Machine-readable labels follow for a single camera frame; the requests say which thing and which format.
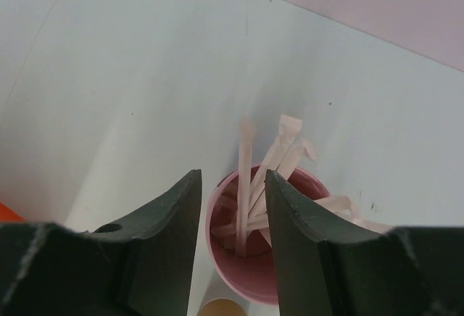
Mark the pink straw holder cup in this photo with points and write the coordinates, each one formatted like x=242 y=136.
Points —
x=253 y=276

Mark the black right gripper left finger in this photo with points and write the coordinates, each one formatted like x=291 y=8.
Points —
x=139 y=264

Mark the stack of brown paper cups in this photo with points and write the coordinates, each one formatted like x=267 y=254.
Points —
x=221 y=307

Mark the white wrapped straws bundle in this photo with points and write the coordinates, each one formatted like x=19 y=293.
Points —
x=238 y=215

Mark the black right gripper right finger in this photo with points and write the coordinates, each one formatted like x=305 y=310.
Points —
x=325 y=265

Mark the orange paper takeout bag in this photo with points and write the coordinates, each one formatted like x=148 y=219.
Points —
x=7 y=215

